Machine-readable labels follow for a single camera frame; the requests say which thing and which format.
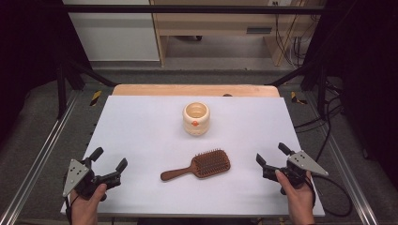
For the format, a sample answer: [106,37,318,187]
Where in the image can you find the light wooden desk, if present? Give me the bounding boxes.
[149,0,327,68]

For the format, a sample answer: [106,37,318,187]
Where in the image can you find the cream ceramic cup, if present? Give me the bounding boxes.
[182,101,211,137]

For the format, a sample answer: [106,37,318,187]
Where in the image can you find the brown wooden hairbrush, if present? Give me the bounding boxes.
[160,148,232,182]

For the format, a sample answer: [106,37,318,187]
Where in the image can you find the white cabinet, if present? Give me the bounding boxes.
[61,0,161,62]

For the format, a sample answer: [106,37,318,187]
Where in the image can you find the yellow black hazard tape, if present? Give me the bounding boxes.
[290,91,308,106]
[89,90,103,107]

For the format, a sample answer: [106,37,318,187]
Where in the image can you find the hanging cable bundle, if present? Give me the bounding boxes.
[272,1,320,68]

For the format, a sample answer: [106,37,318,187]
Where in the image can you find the aluminium floor rail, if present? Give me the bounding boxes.
[304,92,379,225]
[0,90,81,225]

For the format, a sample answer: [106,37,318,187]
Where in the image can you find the black floor cables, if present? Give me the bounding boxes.
[294,79,345,163]

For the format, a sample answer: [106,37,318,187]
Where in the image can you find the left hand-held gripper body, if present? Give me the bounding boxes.
[62,157,122,202]

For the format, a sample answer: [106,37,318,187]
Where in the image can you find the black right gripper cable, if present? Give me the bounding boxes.
[308,173,354,218]

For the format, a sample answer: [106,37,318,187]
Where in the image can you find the black metal frame strut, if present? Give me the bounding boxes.
[55,59,118,120]
[266,60,328,118]

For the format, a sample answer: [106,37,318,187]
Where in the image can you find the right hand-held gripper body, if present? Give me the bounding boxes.
[262,150,329,196]

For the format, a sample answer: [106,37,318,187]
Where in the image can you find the person's left hand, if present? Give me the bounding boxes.
[69,183,108,225]

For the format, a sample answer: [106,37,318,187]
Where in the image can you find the person's right hand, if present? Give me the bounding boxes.
[274,169,315,225]

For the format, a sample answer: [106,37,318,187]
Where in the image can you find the black horizontal frame bar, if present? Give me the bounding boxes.
[62,4,328,15]

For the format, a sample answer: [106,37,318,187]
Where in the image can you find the white table mat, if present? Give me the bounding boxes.
[60,95,326,218]

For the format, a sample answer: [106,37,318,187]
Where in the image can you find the light wooden table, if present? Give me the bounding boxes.
[111,83,281,98]

